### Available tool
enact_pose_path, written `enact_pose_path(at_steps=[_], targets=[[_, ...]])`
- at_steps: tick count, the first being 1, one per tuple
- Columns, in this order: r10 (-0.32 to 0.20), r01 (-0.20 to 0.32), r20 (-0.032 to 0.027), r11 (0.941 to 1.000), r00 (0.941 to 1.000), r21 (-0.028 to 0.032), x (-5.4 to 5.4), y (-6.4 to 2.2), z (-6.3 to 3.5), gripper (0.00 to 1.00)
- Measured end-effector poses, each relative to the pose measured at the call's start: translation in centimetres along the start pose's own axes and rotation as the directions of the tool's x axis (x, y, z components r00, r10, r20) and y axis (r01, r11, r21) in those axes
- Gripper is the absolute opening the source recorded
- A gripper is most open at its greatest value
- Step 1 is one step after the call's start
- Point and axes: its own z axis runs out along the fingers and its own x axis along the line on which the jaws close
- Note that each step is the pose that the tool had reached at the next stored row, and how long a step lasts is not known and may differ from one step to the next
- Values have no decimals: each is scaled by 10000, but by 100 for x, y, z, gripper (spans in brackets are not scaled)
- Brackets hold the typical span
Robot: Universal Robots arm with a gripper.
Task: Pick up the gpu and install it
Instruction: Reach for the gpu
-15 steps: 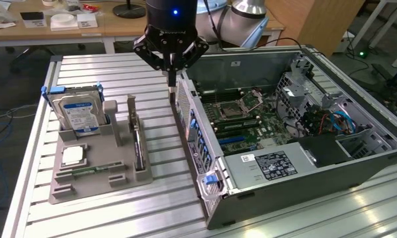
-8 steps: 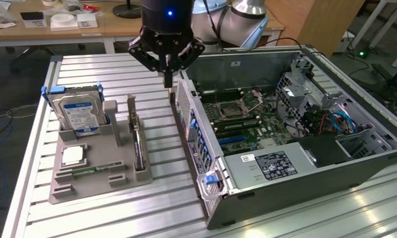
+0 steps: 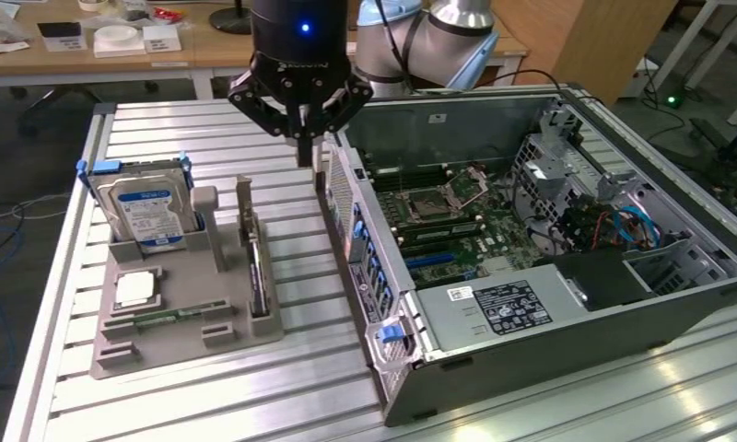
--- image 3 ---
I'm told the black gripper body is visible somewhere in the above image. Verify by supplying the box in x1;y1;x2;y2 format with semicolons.
248;0;354;112

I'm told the graphics card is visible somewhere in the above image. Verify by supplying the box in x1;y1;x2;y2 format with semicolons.
235;173;274;320

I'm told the grey card retention latch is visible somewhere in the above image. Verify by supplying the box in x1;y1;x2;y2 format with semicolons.
315;132;340;176

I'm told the black monitor stand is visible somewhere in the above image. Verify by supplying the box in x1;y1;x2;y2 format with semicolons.
208;0;254;34

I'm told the plain white box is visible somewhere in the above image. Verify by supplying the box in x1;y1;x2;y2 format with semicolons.
142;24;182;53

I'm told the white box with round tape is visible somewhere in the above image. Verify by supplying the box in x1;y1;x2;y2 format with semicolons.
92;25;150;59

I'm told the CPU socket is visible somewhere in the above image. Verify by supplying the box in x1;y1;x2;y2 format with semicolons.
408;188;454;223

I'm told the metal socket cover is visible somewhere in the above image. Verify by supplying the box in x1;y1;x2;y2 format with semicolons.
446;168;491;202

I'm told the blue disk caddy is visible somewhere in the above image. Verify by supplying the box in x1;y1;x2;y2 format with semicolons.
75;154;206;231

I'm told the hard disk with blue label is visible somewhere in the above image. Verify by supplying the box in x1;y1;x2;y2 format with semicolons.
95;169;199;254

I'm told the wooden desk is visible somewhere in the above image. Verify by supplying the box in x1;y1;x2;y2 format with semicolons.
0;0;530;89

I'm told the installed RAM stick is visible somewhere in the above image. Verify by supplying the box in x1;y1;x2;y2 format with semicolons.
399;221;484;244

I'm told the black chair base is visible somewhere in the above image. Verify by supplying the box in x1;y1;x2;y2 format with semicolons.
11;80;162;135

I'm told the white box with black lid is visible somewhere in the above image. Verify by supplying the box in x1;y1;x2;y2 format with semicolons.
36;21;88;52

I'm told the metal drive cage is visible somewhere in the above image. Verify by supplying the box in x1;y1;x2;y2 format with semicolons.
512;133;647;222

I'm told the blue expansion slot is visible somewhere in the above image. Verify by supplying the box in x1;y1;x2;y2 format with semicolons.
404;252;460;273

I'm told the green motherboard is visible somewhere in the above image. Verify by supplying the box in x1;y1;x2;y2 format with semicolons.
368;163;558;289

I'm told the wooden cabinet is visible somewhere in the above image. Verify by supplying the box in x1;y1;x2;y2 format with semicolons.
484;0;682;105

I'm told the clear plastic bag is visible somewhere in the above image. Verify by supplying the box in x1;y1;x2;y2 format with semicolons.
0;16;34;43

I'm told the silver CPU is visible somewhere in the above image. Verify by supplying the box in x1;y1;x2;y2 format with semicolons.
115;272;160;309

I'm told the green RAM stick on rack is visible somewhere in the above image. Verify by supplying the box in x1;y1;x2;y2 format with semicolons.
134;306;208;326

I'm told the grey power supply unit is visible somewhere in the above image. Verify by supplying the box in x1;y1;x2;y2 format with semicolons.
415;264;591;365

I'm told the grey parts rack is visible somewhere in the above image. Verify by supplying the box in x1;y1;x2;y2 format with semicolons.
88;183;288;381

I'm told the black floor equipment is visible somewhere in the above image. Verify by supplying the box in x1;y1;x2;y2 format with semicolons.
690;117;737;206

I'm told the metal disk bay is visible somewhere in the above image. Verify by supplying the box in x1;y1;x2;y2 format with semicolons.
623;238;724;297

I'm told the black PC case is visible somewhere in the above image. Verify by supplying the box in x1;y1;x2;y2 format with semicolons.
315;82;737;427

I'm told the black cable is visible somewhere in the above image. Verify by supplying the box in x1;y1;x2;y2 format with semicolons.
416;68;591;100

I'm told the white floor cable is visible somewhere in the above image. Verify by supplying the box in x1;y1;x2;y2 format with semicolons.
0;192;71;221

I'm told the orange wire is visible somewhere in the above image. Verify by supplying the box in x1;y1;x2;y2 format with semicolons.
591;215;618;250

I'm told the blue wire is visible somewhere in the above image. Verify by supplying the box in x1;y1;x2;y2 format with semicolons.
614;206;663;250

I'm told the white table frame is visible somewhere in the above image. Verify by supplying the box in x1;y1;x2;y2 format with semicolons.
651;0;737;126

